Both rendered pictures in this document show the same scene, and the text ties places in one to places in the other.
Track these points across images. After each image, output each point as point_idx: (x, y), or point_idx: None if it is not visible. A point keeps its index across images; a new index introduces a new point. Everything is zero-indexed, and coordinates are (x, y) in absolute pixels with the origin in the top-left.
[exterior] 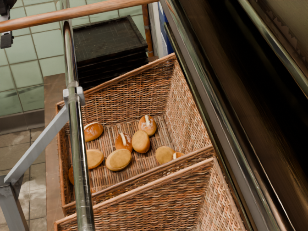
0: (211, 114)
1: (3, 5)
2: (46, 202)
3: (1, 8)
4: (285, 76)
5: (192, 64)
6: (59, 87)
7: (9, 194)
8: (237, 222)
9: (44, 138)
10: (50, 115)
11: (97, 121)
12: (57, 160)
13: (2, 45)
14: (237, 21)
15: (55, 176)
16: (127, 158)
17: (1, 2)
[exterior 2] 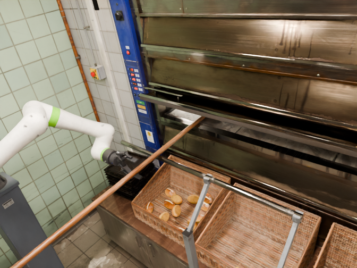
0: (324, 147)
1: (124, 161)
2: (162, 245)
3: (124, 163)
4: (319, 130)
5: (297, 137)
6: (105, 199)
7: (192, 235)
8: (268, 198)
9: (201, 202)
10: (117, 212)
11: (147, 202)
12: (145, 227)
13: (138, 177)
14: (278, 122)
15: (152, 234)
16: (179, 208)
17: (123, 160)
